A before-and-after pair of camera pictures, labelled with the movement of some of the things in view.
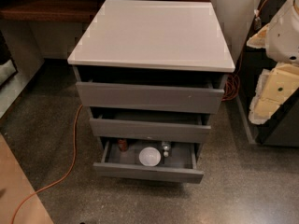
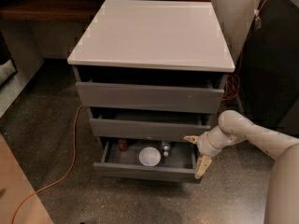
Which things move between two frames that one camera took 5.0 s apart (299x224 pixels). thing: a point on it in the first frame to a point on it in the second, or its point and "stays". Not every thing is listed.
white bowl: x=149 y=156 stays
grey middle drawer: x=149 y=125 stays
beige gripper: x=282 y=35 to x=204 y=145
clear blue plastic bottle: x=166 y=147 stays
